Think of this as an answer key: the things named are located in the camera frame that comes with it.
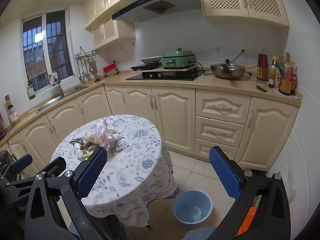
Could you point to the white plate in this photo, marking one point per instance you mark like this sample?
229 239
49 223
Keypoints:
151 59

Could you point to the white framed window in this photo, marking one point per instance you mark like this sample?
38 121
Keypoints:
46 50

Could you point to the clear plastic bag red stripe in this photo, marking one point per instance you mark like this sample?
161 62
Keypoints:
98 130

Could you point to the blue trash bin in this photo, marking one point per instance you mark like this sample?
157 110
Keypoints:
192 208

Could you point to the steel faucet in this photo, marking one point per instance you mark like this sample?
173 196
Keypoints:
60 88

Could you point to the green electric cooker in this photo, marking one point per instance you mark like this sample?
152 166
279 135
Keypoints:
178 60

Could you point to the cream base kitchen cabinets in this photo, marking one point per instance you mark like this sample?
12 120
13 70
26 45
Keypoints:
175 115

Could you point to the red plastic container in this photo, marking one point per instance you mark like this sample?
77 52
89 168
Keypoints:
110 68

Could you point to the small black tool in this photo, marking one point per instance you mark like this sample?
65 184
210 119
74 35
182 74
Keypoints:
261 88

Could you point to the beige bowl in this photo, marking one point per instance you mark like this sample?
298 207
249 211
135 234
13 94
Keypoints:
112 73

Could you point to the clear jar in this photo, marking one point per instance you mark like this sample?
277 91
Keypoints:
13 116

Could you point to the pale rag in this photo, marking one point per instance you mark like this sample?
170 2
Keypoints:
53 78

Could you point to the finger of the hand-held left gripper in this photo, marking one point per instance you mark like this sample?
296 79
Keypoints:
58 165
22 163

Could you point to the orange plastic bag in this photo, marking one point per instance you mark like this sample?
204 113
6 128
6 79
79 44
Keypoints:
250 217

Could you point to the steel sink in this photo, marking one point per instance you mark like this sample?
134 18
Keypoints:
62 97

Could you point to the white barcode label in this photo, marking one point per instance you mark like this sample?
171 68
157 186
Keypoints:
122 145

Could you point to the green dish soap bottle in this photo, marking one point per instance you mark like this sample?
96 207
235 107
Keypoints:
30 92

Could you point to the small cream lattice wall cabinet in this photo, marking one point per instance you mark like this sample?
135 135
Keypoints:
110 32

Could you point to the person's leg in jeans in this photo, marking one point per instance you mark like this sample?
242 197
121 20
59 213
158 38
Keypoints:
200 233

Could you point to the dark bottle yellow label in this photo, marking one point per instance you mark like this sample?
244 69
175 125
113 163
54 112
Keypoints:
8 102

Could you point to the steel wok with lid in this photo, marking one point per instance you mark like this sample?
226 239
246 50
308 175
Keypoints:
227 71

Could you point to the large cream lattice wall cabinet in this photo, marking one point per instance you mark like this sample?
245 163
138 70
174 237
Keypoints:
245 0

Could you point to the row of condiment bottles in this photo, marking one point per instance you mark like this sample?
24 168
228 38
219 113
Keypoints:
286 80

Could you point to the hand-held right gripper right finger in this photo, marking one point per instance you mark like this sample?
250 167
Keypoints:
224 173

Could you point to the steel hanging kitchen utensil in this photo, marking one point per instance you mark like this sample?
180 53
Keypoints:
84 71
91 67
88 75
80 76
96 73

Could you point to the steel wall utensil rack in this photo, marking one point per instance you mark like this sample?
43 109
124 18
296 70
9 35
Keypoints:
86 54

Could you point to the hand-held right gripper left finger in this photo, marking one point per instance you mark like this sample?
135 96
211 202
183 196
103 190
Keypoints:
92 173

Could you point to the white wall outlet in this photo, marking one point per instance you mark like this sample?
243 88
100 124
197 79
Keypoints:
249 53

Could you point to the black induction cooker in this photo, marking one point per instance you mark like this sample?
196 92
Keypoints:
145 67

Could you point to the cream cabinet drawer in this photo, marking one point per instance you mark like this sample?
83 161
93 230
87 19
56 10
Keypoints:
220 131
212 150
223 106

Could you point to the blue floral white tablecloth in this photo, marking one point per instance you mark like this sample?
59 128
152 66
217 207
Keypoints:
135 170

